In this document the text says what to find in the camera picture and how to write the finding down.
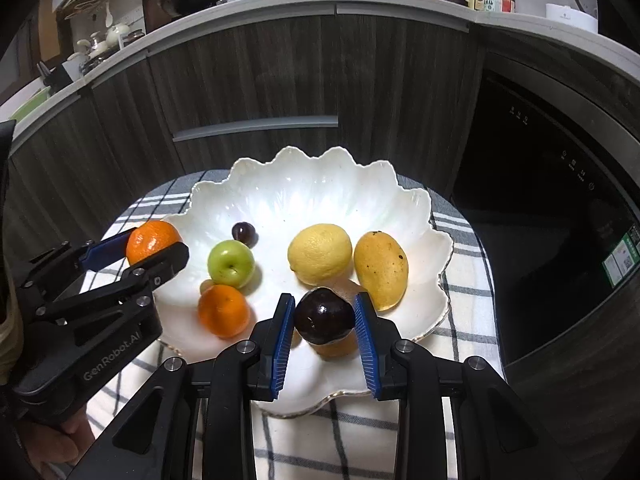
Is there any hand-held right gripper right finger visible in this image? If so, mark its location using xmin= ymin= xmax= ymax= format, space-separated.
xmin=352 ymin=291 xmax=583 ymax=480

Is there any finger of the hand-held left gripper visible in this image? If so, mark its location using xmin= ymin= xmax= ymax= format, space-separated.
xmin=36 ymin=242 xmax=191 ymax=327
xmin=20 ymin=230 xmax=136 ymax=307

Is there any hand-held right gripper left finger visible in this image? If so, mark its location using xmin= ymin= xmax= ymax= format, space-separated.
xmin=67 ymin=292 xmax=297 ymax=480

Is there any orange tangerine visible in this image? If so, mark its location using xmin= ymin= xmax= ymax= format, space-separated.
xmin=126 ymin=220 xmax=183 ymax=267
xmin=197 ymin=284 xmax=251 ymax=338

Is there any large dark purple fruit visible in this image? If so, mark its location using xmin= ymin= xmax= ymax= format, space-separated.
xmin=293 ymin=287 xmax=357 ymax=346

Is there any green apple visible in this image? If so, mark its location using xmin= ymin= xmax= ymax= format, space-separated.
xmin=207 ymin=240 xmax=256 ymax=289

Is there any yellow mango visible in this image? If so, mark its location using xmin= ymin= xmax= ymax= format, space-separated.
xmin=353 ymin=230 xmax=409 ymax=311

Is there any small dark plum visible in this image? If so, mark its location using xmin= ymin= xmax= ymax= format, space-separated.
xmin=231 ymin=221 xmax=257 ymax=247

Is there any yellow lemon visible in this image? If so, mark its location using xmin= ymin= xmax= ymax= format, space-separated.
xmin=287 ymin=223 xmax=353 ymax=287

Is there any white scalloped ceramic bowl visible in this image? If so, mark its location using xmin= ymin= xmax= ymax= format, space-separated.
xmin=150 ymin=146 xmax=454 ymax=417

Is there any person's left hand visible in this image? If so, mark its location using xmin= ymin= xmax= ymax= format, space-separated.
xmin=12 ymin=402 xmax=96 ymax=478

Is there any brown kiwi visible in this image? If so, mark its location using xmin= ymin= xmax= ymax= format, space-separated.
xmin=307 ymin=332 xmax=361 ymax=359

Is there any white plaid tablecloth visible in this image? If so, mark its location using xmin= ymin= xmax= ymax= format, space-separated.
xmin=85 ymin=170 xmax=506 ymax=480

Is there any green tray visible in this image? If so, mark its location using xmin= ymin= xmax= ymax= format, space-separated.
xmin=10 ymin=85 xmax=53 ymax=121

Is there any black utensil holder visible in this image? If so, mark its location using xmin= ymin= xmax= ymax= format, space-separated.
xmin=37 ymin=62 xmax=76 ymax=89

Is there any black built-in dishwasher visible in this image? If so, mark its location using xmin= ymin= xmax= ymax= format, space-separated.
xmin=450 ymin=67 xmax=640 ymax=371

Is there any dark wood kitchen cabinet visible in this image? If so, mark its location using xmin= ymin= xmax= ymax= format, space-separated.
xmin=0 ymin=0 xmax=640 ymax=311

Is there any green label sticker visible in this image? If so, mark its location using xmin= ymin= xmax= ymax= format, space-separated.
xmin=602 ymin=225 xmax=640 ymax=288

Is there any white round appliance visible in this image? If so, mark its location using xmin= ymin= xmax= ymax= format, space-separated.
xmin=545 ymin=4 xmax=599 ymax=33

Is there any grey cabinet handle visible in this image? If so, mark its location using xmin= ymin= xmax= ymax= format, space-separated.
xmin=172 ymin=115 xmax=340 ymax=142

